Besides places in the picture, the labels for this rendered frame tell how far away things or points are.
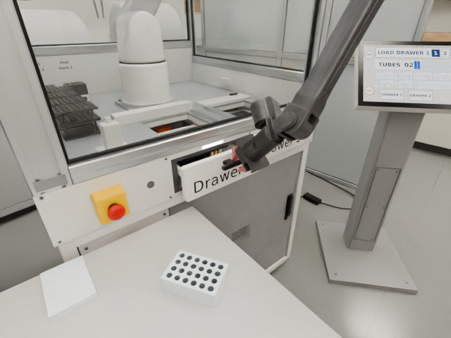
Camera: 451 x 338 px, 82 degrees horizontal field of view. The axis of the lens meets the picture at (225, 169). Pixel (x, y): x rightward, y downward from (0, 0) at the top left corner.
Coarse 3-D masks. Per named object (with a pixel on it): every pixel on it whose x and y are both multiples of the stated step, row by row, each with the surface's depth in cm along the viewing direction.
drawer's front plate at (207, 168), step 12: (216, 156) 75; (228, 156) 78; (192, 168) 71; (204, 168) 74; (216, 168) 77; (192, 180) 72; (204, 180) 75; (216, 180) 78; (228, 180) 82; (192, 192) 74; (204, 192) 77
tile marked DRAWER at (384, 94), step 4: (380, 92) 110; (384, 92) 110; (388, 92) 110; (392, 92) 110; (396, 92) 110; (400, 92) 109; (380, 96) 110; (384, 96) 110; (388, 96) 110; (392, 96) 110; (396, 96) 109; (400, 96) 109
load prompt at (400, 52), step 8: (376, 48) 114; (384, 48) 114; (392, 48) 114; (400, 48) 113; (408, 48) 113; (416, 48) 112; (424, 48) 112; (432, 48) 111; (440, 48) 111; (448, 48) 111; (376, 56) 114; (384, 56) 113; (392, 56) 113; (400, 56) 112; (408, 56) 112; (416, 56) 112; (424, 56) 111; (432, 56) 111; (440, 56) 110; (448, 56) 110
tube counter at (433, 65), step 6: (408, 60) 112; (414, 60) 111; (420, 60) 111; (426, 60) 111; (432, 60) 110; (408, 66) 111; (414, 66) 111; (420, 66) 111; (426, 66) 110; (432, 66) 110; (438, 66) 110; (444, 66) 109; (450, 66) 109
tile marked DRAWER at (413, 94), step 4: (408, 92) 109; (412, 92) 109; (416, 92) 109; (420, 92) 108; (424, 92) 108; (428, 92) 108; (432, 92) 108; (408, 96) 109; (412, 96) 109; (416, 96) 108; (420, 96) 108; (424, 96) 108; (428, 96) 108; (432, 96) 108; (408, 100) 108; (412, 100) 108; (416, 100) 108; (420, 100) 108; (424, 100) 108; (428, 100) 107; (432, 100) 107
